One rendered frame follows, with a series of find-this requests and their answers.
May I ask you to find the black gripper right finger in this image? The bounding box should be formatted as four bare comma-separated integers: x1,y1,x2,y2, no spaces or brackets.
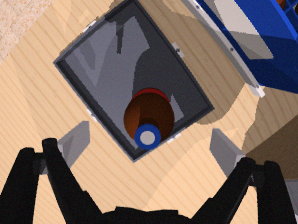
186,128,297,224

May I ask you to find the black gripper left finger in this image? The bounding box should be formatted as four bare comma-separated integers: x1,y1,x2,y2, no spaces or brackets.
0,120,113,224

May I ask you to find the blue plastic bottle crate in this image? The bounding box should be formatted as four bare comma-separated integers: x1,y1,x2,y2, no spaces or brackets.
196,0,298,94

